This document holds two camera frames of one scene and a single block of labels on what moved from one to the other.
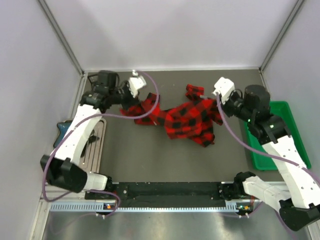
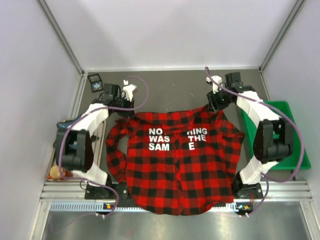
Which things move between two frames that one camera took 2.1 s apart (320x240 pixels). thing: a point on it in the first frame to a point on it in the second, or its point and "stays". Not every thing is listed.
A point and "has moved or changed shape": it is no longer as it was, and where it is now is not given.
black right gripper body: x=223 y=105 to x=213 y=105
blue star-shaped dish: x=63 y=127 stays
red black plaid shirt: x=197 y=118 has moved or changed shape
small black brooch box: x=93 y=78 stays
